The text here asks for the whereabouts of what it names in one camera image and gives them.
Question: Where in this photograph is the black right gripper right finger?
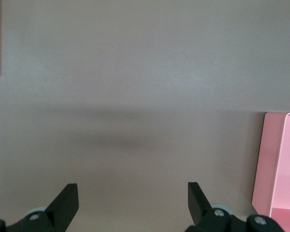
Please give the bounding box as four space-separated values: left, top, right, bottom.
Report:
183 181 285 232

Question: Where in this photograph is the brown table cover mat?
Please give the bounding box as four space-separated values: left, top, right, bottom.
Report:
0 0 290 232

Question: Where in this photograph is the pink plastic bin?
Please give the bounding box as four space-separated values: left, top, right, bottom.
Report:
251 111 290 232

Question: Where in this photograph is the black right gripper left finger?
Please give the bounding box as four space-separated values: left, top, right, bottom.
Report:
0 183 79 232

